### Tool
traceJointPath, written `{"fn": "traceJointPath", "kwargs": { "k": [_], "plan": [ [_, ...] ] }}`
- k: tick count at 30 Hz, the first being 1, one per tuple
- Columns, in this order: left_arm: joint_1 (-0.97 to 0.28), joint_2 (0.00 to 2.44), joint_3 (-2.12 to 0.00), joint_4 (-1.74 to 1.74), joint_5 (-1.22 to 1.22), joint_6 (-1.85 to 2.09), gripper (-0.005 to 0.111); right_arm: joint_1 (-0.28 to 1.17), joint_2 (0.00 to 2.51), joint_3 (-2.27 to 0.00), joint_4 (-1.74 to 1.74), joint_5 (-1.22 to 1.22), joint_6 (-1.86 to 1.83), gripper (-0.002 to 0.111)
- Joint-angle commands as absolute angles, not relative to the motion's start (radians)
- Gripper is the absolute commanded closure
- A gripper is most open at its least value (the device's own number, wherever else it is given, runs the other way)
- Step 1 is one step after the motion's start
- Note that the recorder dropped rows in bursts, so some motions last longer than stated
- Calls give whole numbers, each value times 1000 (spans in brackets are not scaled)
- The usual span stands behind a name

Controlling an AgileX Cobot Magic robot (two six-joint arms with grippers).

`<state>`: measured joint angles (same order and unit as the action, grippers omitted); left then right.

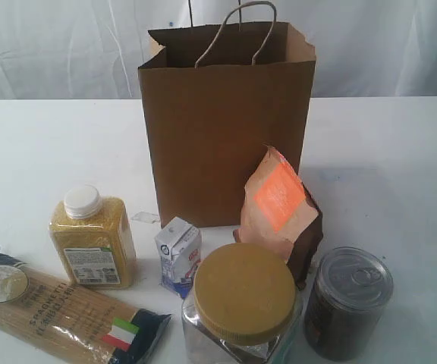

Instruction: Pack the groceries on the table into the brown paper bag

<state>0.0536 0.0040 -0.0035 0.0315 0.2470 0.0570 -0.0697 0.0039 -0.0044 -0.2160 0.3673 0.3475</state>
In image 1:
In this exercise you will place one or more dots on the yellow grain bottle white cap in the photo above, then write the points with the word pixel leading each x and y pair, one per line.
pixel 91 234

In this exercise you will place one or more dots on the dark can with clear lid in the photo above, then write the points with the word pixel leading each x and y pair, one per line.
pixel 350 292

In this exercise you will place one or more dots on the brown paper bag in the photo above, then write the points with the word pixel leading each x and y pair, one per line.
pixel 214 98

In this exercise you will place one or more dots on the kraft pouch with orange label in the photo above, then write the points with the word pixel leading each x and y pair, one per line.
pixel 280 214

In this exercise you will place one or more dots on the small white blue milk carton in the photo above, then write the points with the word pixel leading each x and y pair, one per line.
pixel 179 246

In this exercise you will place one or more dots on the clear tape piece on table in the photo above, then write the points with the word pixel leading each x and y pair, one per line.
pixel 146 217

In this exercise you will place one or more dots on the clear jar with yellow lid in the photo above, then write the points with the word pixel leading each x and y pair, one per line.
pixel 244 307

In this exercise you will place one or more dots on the white backdrop curtain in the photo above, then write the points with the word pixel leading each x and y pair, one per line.
pixel 92 49

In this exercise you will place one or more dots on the spaghetti packet with Italian flag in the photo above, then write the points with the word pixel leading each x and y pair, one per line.
pixel 71 322

